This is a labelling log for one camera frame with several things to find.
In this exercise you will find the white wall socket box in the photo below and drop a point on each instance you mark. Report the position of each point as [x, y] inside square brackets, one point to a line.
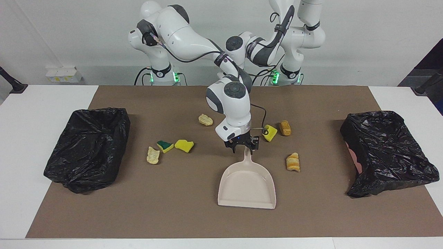
[64, 75]

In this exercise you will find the green and yellow sponge piece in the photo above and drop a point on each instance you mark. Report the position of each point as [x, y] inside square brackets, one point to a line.
[165, 146]

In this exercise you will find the beige plastic dustpan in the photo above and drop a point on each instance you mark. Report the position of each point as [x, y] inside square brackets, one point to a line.
[246, 186]

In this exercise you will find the black bag lined bin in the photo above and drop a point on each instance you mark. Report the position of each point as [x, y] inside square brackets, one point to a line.
[86, 148]

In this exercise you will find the pale sponge piece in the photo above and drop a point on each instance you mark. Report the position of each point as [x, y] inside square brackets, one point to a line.
[152, 156]

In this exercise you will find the notched yellow sponge piece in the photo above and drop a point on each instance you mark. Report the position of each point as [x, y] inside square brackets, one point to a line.
[272, 135]

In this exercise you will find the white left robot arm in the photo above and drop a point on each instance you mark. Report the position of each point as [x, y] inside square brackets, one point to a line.
[308, 34]

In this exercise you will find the black bag over pink bin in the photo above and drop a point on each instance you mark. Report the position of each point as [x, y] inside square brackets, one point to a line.
[387, 152]

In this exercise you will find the black stand foot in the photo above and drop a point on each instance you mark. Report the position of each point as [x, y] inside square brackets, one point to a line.
[15, 87]
[424, 88]

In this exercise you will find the orange brown sponge piece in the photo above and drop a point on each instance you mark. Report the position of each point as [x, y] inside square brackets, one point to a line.
[285, 128]

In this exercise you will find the brown table mat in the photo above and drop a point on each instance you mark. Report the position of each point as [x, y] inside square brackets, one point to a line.
[173, 214]

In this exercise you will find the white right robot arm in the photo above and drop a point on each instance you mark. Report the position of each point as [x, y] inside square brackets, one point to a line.
[183, 31]

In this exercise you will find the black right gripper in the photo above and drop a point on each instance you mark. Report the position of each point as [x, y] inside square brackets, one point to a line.
[242, 140]

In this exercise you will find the pink bin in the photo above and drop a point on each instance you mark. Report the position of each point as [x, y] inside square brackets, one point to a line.
[354, 159]

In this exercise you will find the beige sponge piece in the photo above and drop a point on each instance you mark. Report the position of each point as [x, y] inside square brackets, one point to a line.
[205, 120]

